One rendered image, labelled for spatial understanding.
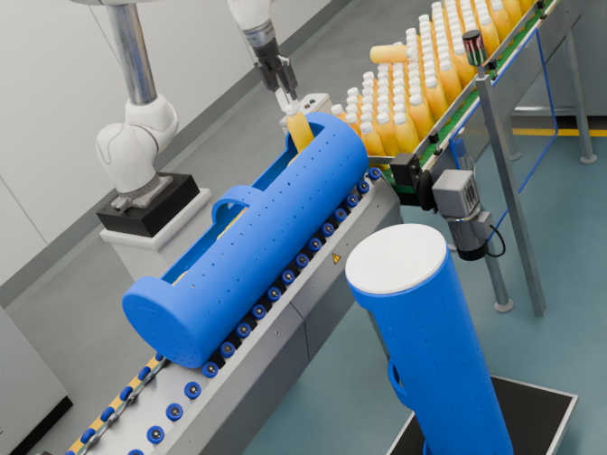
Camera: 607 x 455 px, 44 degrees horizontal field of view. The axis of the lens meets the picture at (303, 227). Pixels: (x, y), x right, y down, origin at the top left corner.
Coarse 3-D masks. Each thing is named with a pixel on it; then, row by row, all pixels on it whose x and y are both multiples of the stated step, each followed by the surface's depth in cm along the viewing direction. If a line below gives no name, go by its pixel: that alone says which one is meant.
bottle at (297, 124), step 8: (296, 112) 231; (288, 120) 232; (296, 120) 231; (304, 120) 233; (288, 128) 234; (296, 128) 232; (304, 128) 233; (296, 136) 234; (304, 136) 234; (312, 136) 236; (296, 144) 237; (304, 144) 236
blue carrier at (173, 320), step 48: (288, 144) 252; (336, 144) 232; (240, 192) 217; (288, 192) 218; (336, 192) 231; (240, 240) 205; (288, 240) 215; (144, 288) 194; (192, 288) 194; (240, 288) 202; (144, 336) 210; (192, 336) 191
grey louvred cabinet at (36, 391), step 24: (0, 312) 332; (0, 336) 333; (0, 360) 334; (24, 360) 343; (0, 384) 335; (24, 384) 344; (48, 384) 353; (0, 408) 336; (24, 408) 345; (48, 408) 355; (0, 432) 337; (24, 432) 347
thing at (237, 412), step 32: (352, 192) 254; (384, 192) 254; (352, 224) 243; (384, 224) 254; (320, 288) 230; (288, 320) 221; (320, 320) 235; (256, 352) 212; (288, 352) 223; (160, 384) 210; (224, 384) 204; (256, 384) 211; (288, 384) 232; (128, 416) 204; (160, 416) 199; (224, 416) 202; (256, 416) 219; (96, 448) 198; (128, 448) 194; (192, 448) 195; (224, 448) 208
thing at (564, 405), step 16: (496, 384) 268; (512, 384) 265; (528, 384) 263; (512, 400) 260; (528, 400) 257; (544, 400) 255; (560, 400) 253; (576, 400) 251; (512, 416) 254; (528, 416) 252; (544, 416) 250; (560, 416) 248; (400, 432) 266; (416, 432) 263; (512, 432) 249; (528, 432) 247; (544, 432) 245; (560, 432) 243; (400, 448) 260; (416, 448) 258; (528, 448) 242; (544, 448) 240
